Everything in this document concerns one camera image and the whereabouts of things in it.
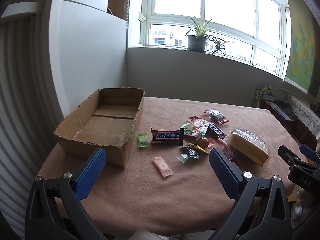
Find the dark chocolate bar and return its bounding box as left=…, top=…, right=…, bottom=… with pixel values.
left=207, top=122, right=225, bottom=139

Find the green printed box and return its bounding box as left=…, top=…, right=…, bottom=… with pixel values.
left=251, top=85, right=275, bottom=108

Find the brown chocolate bar blue lettering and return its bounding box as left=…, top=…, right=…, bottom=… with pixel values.
left=150, top=127, right=185, bottom=146

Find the white lace cloth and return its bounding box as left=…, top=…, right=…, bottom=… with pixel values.
left=286, top=94, right=320, bottom=140

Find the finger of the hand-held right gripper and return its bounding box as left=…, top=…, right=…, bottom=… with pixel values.
left=278, top=145, right=304, bottom=173
left=299, top=144, right=320, bottom=167

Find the dark packet with red ends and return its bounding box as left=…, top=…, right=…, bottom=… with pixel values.
left=202, top=109, right=230, bottom=125

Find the green white snack packet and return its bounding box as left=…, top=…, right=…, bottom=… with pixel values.
left=180, top=116, right=210, bottom=138

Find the black candy packet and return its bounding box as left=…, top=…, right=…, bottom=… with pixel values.
left=181, top=145, right=202, bottom=159

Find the cardboard box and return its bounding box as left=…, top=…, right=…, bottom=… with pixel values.
left=54, top=87, right=145, bottom=167

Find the white ribbed shutter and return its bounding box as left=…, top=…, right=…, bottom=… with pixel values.
left=0, top=2, right=63, bottom=230

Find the green candy packet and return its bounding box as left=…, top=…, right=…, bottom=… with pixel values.
left=136, top=132, right=150, bottom=148

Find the dark red snack packet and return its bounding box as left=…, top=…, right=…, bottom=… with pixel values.
left=215, top=139, right=240, bottom=165

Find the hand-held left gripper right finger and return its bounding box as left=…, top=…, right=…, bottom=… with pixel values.
left=209, top=147, right=293, bottom=240

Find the white framed window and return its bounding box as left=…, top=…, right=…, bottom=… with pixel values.
left=139, top=0, right=292, bottom=77

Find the potted spider plant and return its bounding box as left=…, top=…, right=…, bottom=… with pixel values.
left=185, top=16, right=234, bottom=58

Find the brown wooden panel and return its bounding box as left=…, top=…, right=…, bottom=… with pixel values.
left=108, top=0, right=130, bottom=22

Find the bread loaf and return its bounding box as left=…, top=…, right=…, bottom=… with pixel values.
left=225, top=128, right=270, bottom=167

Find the white cabinet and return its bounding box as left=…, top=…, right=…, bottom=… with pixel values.
left=49, top=0, right=128, bottom=120

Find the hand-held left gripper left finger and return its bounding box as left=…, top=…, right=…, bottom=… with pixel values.
left=24, top=148, right=108, bottom=240

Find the yellow green wall poster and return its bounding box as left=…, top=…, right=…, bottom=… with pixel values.
left=282, top=0, right=320, bottom=98

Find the pink candy packet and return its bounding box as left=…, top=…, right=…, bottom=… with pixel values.
left=152, top=156, right=174, bottom=178

